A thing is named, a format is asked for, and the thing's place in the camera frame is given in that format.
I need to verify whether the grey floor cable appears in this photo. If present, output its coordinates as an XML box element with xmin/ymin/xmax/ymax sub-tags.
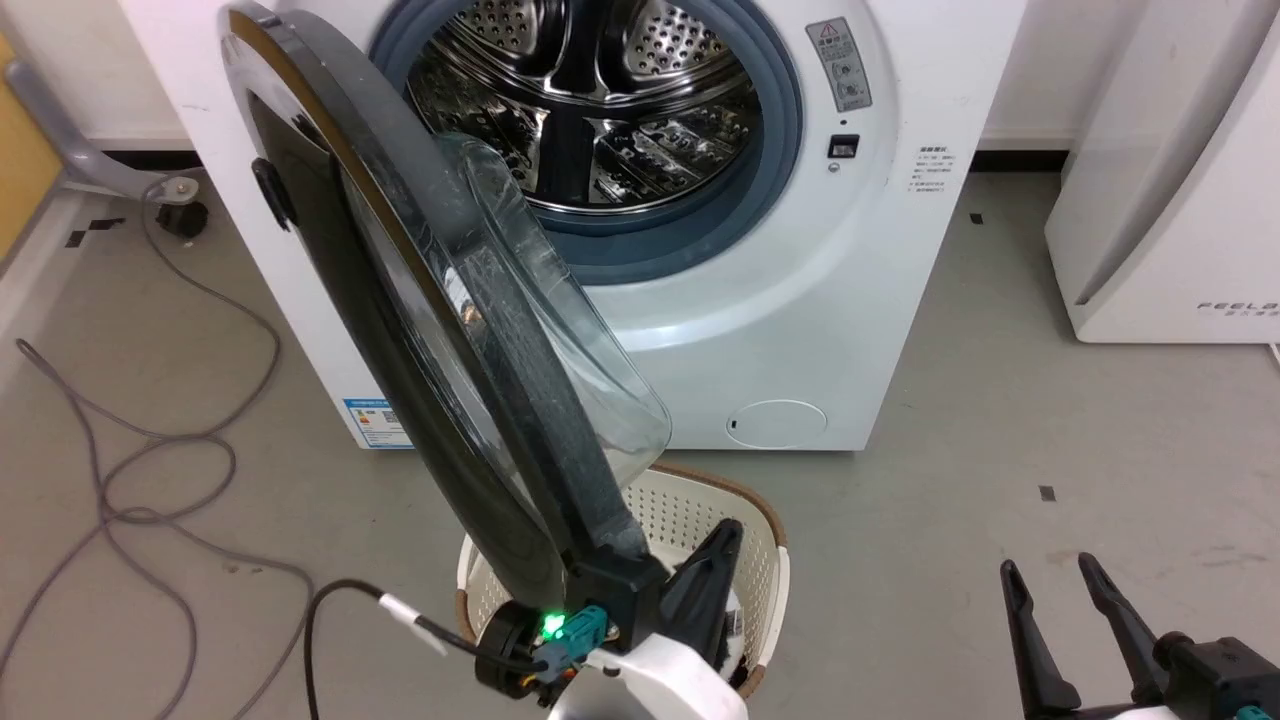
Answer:
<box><xmin>0</xmin><ymin>172</ymin><xmax>317</xmax><ymax>720</ymax></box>

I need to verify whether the white air purifier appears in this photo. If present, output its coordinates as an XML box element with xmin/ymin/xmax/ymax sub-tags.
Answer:
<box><xmin>1044</xmin><ymin>0</ymin><xmax>1280</xmax><ymax>346</ymax></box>

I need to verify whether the black round washing machine door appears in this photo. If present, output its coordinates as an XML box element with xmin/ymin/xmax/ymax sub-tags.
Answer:
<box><xmin>218</xmin><ymin>0</ymin><xmax>673</xmax><ymax>611</ymax></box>

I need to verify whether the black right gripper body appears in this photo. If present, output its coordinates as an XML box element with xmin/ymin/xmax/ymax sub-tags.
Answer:
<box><xmin>1150</xmin><ymin>632</ymin><xmax>1280</xmax><ymax>720</ymax></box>

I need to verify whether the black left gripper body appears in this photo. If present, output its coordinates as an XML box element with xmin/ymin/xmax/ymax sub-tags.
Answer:
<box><xmin>568</xmin><ymin>553</ymin><xmax>671</xmax><ymax>656</ymax></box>

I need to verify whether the black caster wheel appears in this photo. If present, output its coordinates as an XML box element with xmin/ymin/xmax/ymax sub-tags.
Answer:
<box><xmin>155</xmin><ymin>200</ymin><xmax>211</xmax><ymax>239</ymax></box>

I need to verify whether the round white filter cover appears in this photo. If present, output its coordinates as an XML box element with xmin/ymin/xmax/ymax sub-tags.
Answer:
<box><xmin>725</xmin><ymin>400</ymin><xmax>829</xmax><ymax>449</ymax></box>

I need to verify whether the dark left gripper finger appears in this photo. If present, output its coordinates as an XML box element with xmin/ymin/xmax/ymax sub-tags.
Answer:
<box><xmin>658</xmin><ymin>518</ymin><xmax>747</xmax><ymax>663</ymax></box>
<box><xmin>555</xmin><ymin>430</ymin><xmax>653</xmax><ymax>563</ymax></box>

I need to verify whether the grey-blue rubber door gasket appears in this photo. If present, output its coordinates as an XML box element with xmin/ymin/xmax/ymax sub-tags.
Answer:
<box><xmin>368</xmin><ymin>0</ymin><xmax>804</xmax><ymax>288</ymax></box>

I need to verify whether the blue energy label sticker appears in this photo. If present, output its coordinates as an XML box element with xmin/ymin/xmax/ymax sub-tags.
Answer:
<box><xmin>342</xmin><ymin>398</ymin><xmax>414</xmax><ymax>451</ymax></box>

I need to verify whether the white perforated laundry basket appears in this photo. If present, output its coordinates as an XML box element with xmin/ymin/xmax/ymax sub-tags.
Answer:
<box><xmin>455</xmin><ymin>462</ymin><xmax>791</xmax><ymax>701</ymax></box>

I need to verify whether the black cable with white tag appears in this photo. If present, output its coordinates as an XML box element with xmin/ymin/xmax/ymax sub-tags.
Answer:
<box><xmin>303</xmin><ymin>578</ymin><xmax>551</xmax><ymax>720</ymax></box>

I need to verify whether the white front-load washing machine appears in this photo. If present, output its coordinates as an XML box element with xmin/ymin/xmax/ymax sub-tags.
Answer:
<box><xmin>118</xmin><ymin>0</ymin><xmax>1029</xmax><ymax>453</ymax></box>

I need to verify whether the yellow wooden panel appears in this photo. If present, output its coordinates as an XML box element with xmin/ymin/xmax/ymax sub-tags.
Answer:
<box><xmin>0</xmin><ymin>35</ymin><xmax>67</xmax><ymax>263</ymax></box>

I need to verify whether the grey chair base leg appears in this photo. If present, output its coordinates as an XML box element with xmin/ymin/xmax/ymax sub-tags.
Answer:
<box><xmin>4</xmin><ymin>58</ymin><xmax>201</xmax><ymax>201</ymax></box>

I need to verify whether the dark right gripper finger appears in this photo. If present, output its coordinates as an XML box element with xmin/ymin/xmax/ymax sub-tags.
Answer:
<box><xmin>1000</xmin><ymin>559</ymin><xmax>1083</xmax><ymax>720</ymax></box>
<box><xmin>1077</xmin><ymin>552</ymin><xmax>1193</xmax><ymax>707</ymax></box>

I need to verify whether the perforated steel washer drum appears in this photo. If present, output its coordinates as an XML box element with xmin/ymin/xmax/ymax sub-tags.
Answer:
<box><xmin>405</xmin><ymin>0</ymin><xmax>763</xmax><ymax>213</ymax></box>

